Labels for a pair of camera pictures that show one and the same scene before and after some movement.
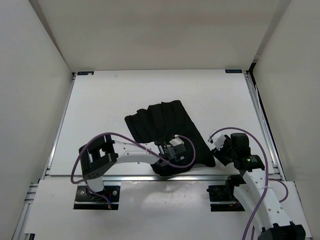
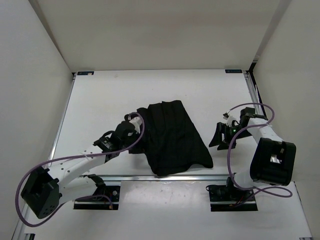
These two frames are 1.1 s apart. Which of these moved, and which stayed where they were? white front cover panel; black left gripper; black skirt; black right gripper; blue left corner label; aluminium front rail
Moved: black left gripper; black right gripper
Stayed: blue left corner label; aluminium front rail; black skirt; white front cover panel
